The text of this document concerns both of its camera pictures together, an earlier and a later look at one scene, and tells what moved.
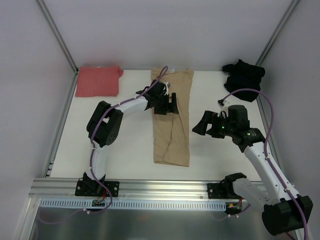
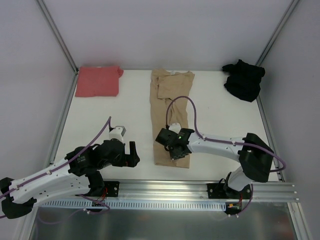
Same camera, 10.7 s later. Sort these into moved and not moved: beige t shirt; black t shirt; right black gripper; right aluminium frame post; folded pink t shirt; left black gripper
Moved: right black gripper; left black gripper
Not moved: beige t shirt; black t shirt; folded pink t shirt; right aluminium frame post
